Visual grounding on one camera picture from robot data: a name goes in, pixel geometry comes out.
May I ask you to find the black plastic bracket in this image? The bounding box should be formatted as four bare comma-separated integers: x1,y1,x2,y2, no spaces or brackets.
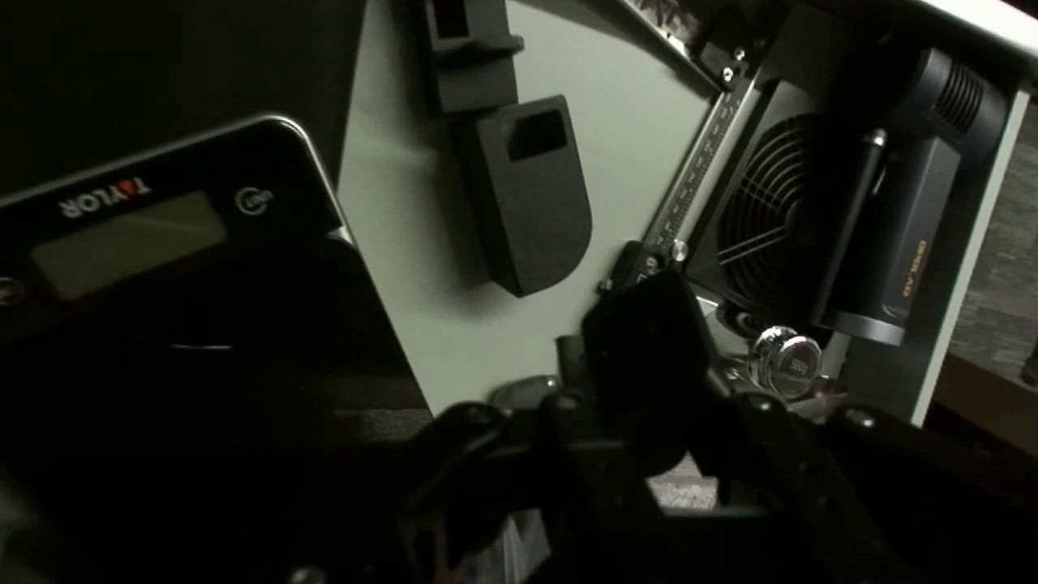
419,0,527,123

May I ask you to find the small black plastic block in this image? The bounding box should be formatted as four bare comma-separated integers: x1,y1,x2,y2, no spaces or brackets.
580,267,724,480

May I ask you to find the wide tool drawer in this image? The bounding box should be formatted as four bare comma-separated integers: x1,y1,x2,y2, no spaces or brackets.
321,0,1033,436

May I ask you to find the round silver knob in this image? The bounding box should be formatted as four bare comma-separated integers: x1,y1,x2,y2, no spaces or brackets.
747,321,830,404

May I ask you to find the black cylindrical tool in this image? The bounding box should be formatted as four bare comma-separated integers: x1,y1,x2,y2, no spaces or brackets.
815,44,1014,350

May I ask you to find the black plastic wedge holder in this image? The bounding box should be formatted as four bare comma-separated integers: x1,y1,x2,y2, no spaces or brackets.
471,95,598,302

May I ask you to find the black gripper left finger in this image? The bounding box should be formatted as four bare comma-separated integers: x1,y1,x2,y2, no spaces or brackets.
393,369,695,584

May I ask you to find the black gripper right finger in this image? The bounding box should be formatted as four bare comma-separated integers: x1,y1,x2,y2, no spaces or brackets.
708,385,1038,584

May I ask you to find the black Taylor digital scale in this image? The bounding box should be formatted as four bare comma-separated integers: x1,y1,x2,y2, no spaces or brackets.
0,109,432,480

